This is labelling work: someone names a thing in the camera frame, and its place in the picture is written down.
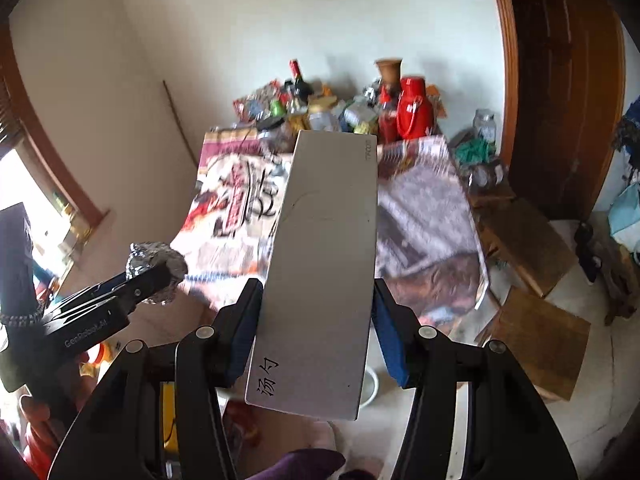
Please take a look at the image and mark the aluminium foil ball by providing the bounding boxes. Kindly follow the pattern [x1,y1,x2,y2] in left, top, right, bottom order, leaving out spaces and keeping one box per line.
[125,242,188,306]

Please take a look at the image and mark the grey spoon box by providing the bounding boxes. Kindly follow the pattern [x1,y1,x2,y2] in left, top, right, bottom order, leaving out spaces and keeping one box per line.
[245,131,378,420]

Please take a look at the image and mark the white plastic trash bowl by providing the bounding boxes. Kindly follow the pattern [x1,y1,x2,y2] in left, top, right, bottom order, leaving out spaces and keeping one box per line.
[359,365,380,410]

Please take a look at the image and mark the person's left hand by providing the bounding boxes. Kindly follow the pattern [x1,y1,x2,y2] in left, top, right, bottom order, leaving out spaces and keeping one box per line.
[20,352,98,462]

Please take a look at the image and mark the wooden stool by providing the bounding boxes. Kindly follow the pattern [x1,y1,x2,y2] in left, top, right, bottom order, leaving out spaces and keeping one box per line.
[472,195,590,402]

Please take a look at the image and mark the printed newspaper tablecloth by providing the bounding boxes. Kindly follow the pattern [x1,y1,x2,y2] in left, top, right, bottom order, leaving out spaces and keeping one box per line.
[171,128,488,332]

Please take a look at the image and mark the glass jar yellow lid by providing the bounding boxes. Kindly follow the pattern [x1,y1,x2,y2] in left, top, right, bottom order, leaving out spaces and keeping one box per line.
[308,103,341,132]

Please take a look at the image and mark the dark wine bottle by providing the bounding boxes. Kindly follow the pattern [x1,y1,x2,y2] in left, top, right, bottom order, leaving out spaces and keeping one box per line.
[284,58,314,110]

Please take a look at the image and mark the green plastic bag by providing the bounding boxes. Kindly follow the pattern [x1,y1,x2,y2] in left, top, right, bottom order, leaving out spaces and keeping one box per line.
[454,138,496,166]

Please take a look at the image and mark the red sauce squeeze bottle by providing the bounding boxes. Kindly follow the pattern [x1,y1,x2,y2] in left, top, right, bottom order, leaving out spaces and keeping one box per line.
[378,84,400,145]

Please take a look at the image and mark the red thermos jug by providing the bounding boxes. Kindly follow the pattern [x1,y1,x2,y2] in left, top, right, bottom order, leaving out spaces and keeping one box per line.
[396,76,435,140]

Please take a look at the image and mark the clear glass jar on stool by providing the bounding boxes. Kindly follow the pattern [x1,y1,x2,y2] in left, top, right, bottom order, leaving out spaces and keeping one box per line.
[473,108,497,144]

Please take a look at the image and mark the brown clay vase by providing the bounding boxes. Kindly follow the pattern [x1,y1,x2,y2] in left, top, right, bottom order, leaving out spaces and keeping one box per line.
[375,58,402,91]

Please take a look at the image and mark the dark wooden door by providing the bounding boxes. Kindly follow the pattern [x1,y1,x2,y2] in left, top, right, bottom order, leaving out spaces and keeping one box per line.
[497,0,626,220]

